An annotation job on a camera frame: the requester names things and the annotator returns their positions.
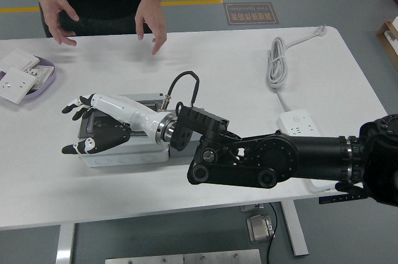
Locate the black table control panel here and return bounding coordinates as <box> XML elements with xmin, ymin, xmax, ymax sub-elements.
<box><xmin>319</xmin><ymin>194</ymin><xmax>368</xmax><ymax>205</ymax></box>

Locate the white wall switch panel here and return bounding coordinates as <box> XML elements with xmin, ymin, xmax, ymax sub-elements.
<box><xmin>0</xmin><ymin>47</ymin><xmax>41</xmax><ymax>73</ymax></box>

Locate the grey junction box clear lid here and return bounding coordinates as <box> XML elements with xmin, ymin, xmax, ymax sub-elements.
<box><xmin>76</xmin><ymin>92</ymin><xmax>170</xmax><ymax>168</ymax></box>

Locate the white left table leg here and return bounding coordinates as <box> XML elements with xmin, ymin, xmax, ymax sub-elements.
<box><xmin>55</xmin><ymin>222</ymin><xmax>76</xmax><ymax>264</ymax></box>

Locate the person's left hand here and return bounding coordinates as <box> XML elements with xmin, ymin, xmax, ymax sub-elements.
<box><xmin>134</xmin><ymin>0</ymin><xmax>168</xmax><ymax>56</ymax></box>

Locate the white table leg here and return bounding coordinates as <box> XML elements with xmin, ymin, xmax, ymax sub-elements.
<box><xmin>281</xmin><ymin>200</ymin><xmax>309</xmax><ymax>257</ymax></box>
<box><xmin>55</xmin><ymin>222</ymin><xmax>76</xmax><ymax>264</ymax></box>

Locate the wooden box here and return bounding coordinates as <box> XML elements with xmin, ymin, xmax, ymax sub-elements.
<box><xmin>375</xmin><ymin>16</ymin><xmax>398</xmax><ymax>70</ymax></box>

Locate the person's right hand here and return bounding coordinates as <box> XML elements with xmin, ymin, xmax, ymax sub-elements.
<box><xmin>39</xmin><ymin>0</ymin><xmax>80</xmax><ymax>47</ymax></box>

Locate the thin black cable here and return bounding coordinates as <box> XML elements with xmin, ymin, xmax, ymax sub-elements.
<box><xmin>266</xmin><ymin>202</ymin><xmax>279</xmax><ymax>248</ymax></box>

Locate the yellow floor tape line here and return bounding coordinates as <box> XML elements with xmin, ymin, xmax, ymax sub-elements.
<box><xmin>0</xmin><ymin>0</ymin><xmax>224</xmax><ymax>14</ymax></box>

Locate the brown floor sign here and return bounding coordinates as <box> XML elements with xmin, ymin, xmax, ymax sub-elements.
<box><xmin>224</xmin><ymin>2</ymin><xmax>280</xmax><ymax>25</ymax></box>

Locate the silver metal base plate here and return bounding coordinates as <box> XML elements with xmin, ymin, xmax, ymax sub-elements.
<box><xmin>104</xmin><ymin>248</ymin><xmax>262</xmax><ymax>264</ymax></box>

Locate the table underside bracket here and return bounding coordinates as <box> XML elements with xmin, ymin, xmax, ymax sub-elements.
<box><xmin>239</xmin><ymin>203</ymin><xmax>265</xmax><ymax>212</ymax></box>

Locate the grey cube with round hole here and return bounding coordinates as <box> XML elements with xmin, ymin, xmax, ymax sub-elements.
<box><xmin>169</xmin><ymin>131</ymin><xmax>203</xmax><ymax>156</ymax></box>

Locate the white power cord with plug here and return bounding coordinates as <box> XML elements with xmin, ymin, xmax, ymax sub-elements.
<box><xmin>266</xmin><ymin>24</ymin><xmax>327</xmax><ymax>112</ymax></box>

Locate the purple tray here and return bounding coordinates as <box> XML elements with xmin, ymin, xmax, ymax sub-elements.
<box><xmin>0</xmin><ymin>55</ymin><xmax>57</xmax><ymax>100</ymax></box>

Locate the white printed socket panel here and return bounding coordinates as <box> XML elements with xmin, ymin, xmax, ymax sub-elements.
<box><xmin>26</xmin><ymin>64</ymin><xmax>55</xmax><ymax>90</ymax></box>

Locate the white right table leg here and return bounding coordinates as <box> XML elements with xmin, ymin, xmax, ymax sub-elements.
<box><xmin>281</xmin><ymin>200</ymin><xmax>309</xmax><ymax>257</ymax></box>

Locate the white power strip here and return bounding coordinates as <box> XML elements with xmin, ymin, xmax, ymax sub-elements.
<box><xmin>277</xmin><ymin>108</ymin><xmax>343</xmax><ymax>194</ymax></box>

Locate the silver floor box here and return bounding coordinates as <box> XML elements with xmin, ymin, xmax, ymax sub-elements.
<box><xmin>246</xmin><ymin>214</ymin><xmax>277</xmax><ymax>243</ymax></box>

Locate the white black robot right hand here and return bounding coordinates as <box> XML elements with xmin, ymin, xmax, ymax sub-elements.
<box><xmin>61</xmin><ymin>92</ymin><xmax>168</xmax><ymax>156</ymax></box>

